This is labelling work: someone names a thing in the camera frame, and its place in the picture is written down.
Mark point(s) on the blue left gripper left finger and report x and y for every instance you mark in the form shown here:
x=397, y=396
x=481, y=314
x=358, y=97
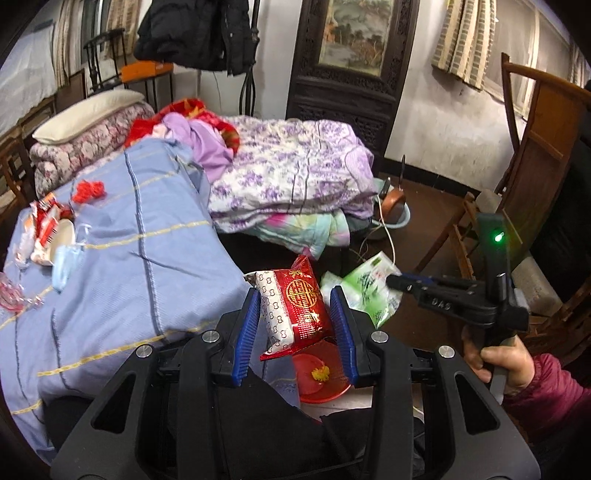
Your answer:
x=242, y=342

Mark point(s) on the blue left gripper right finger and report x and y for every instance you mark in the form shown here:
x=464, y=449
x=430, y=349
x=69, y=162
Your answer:
x=339, y=313

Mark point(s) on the red patterned snack packet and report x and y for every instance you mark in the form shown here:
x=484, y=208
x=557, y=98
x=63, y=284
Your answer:
x=292, y=309

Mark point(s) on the green white tissue packet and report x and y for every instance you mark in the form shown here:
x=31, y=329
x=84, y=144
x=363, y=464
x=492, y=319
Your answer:
x=366, y=290

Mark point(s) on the clear pink plastic bag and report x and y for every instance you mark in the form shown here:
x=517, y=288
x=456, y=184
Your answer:
x=12, y=297

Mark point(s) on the maroon right sleeve forearm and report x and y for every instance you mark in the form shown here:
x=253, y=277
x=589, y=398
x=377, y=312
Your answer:
x=552, y=399

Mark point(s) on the red plastic trash basket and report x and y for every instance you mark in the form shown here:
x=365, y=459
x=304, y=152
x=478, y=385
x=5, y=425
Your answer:
x=320, y=378

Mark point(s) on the right hand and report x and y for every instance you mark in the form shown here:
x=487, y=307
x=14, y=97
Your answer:
x=513, y=357

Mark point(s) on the pastel tie-dye folded blanket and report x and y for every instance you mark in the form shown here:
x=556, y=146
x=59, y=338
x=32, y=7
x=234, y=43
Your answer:
x=304, y=234

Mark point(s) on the light blue checked blanket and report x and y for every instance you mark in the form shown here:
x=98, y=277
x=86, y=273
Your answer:
x=152, y=269

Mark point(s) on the light blue basin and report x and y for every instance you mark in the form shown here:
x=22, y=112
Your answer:
x=395, y=221

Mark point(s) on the brown pot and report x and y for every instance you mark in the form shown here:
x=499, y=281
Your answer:
x=391, y=197

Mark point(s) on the purple floral quilt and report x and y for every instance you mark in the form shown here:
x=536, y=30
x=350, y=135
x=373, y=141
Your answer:
x=292, y=167

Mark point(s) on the lilac garment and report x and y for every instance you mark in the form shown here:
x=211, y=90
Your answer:
x=209, y=150

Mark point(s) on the light blue face mask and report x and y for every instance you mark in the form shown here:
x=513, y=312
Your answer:
x=66, y=260

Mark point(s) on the wooden chair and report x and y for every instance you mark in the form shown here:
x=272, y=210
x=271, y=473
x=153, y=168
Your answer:
x=544, y=197

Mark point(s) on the red yarn ball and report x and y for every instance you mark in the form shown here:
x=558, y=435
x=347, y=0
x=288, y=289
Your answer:
x=86, y=191

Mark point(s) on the red patterned cloth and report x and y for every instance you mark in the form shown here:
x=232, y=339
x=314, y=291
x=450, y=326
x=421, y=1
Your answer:
x=191, y=109

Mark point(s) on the red white snack wrappers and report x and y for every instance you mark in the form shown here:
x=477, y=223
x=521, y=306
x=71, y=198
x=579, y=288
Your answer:
x=38, y=229

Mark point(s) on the pink floral rolled quilt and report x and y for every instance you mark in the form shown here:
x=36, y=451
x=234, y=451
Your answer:
x=55, y=165

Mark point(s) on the striped curtain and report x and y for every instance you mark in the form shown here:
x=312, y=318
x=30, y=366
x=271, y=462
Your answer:
x=465, y=43

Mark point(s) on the white pillow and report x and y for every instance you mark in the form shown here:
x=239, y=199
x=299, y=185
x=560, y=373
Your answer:
x=81, y=116

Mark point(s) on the dark carved painted screen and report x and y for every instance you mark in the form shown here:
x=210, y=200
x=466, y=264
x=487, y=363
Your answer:
x=350, y=64

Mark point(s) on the black hanging jacket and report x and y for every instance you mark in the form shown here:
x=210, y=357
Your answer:
x=207, y=35

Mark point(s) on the black metal stool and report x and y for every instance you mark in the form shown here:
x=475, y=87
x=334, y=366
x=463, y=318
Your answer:
x=102, y=53

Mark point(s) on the white cloth cover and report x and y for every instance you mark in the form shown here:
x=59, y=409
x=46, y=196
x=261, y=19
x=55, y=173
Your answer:
x=27, y=76

